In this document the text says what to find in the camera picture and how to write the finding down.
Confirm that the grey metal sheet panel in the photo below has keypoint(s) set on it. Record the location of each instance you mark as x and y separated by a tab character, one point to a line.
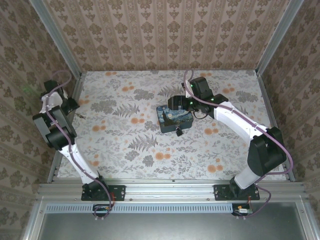
162	227

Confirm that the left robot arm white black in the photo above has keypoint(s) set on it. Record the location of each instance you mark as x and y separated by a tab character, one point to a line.
85	170

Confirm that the aluminium corner post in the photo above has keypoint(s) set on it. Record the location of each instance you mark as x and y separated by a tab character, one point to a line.
277	40
57	40

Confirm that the floral patterned tablecloth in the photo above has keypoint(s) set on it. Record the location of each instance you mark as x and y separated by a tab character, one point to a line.
175	155

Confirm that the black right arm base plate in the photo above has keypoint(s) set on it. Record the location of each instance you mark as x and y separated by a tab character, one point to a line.
222	193

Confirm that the small metal key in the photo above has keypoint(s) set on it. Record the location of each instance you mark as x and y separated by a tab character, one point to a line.
81	115

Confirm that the horizontal aluminium frame rail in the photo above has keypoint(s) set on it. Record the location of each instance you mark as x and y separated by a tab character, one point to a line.
170	191

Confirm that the small connector circuit board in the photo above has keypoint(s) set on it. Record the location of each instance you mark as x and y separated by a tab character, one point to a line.
102	208
243	211

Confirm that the starry night painted tin box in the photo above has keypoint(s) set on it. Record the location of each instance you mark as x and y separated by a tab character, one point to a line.
172	120

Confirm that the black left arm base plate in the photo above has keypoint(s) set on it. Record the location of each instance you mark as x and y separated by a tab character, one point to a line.
117	193

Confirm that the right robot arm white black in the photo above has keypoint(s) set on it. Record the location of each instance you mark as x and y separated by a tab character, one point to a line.
235	117

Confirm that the lower aluminium frame rail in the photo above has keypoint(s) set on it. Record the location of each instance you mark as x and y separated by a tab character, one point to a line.
306	220
33	220

